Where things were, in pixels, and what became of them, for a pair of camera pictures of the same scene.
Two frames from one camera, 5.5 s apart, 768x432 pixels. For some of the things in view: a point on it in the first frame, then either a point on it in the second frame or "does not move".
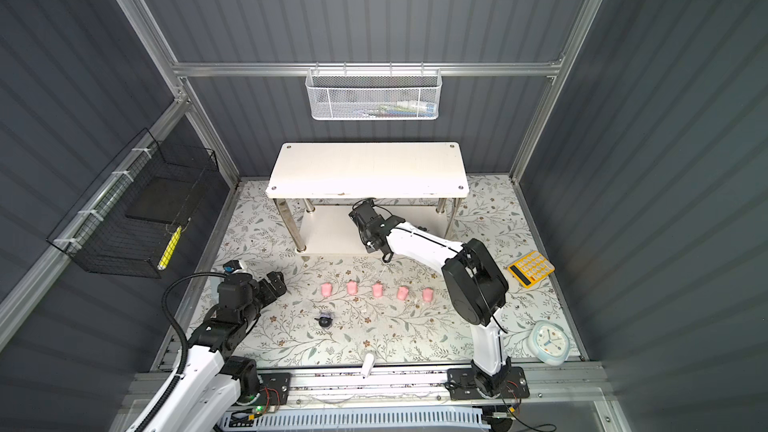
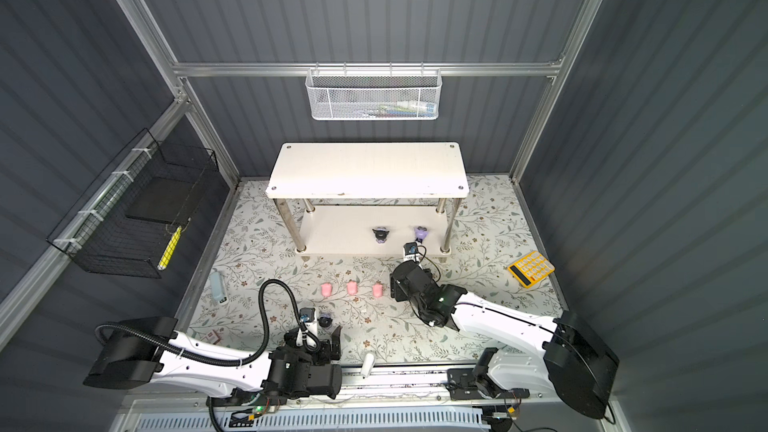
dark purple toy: x=325 y=320 does not move
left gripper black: x=268 y=294 to x=327 y=350
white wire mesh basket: x=373 y=94 does not move
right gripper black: x=367 y=243 to x=395 y=288
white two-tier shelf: x=317 y=183 does not move
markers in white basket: x=402 y=109 does not move
